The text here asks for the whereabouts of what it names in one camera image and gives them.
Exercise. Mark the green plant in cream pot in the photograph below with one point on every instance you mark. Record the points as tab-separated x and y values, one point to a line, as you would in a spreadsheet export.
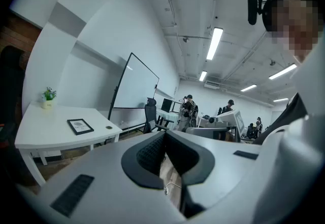
48	104

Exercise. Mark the ceiling security camera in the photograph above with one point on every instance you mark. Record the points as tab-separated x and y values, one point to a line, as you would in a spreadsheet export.
272	62
186	39

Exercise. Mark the person's head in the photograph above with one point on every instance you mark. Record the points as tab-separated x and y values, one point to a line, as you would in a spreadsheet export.
299	27

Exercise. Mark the long ceiling light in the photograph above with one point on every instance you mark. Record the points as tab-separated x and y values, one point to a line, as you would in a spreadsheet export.
248	88
282	71
203	76
280	100
214	43

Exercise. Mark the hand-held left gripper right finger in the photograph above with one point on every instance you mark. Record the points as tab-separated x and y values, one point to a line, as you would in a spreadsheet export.
228	179

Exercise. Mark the black office chair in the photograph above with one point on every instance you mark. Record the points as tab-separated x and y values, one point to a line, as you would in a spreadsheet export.
149	113

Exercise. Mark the person's black shirt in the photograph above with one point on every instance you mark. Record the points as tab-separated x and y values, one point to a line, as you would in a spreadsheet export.
294	108

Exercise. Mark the black framed whiteboard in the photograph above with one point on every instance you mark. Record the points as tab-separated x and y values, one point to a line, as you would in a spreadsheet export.
137	85

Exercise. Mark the black head-mounted camera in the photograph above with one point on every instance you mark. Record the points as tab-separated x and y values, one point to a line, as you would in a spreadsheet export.
252	9

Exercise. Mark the grey table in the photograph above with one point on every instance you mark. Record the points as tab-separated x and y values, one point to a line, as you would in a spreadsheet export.
205	131

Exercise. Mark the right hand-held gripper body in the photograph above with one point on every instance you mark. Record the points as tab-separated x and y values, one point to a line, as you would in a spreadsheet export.
292	167

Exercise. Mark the black coat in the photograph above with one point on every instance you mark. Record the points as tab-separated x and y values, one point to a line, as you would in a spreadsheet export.
11	91

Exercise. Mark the white boxy machine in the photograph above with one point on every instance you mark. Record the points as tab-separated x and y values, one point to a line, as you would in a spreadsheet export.
228	117

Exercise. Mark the ceiling air conditioner unit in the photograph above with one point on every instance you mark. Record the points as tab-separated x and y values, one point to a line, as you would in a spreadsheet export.
212	85

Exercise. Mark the white table top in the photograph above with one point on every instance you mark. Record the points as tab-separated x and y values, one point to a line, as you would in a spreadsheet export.
50	126

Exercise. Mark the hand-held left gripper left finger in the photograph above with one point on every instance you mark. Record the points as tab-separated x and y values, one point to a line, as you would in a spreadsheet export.
106	179

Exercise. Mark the black framed leaf picture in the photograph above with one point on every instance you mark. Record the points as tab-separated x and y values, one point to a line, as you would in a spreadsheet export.
80	126

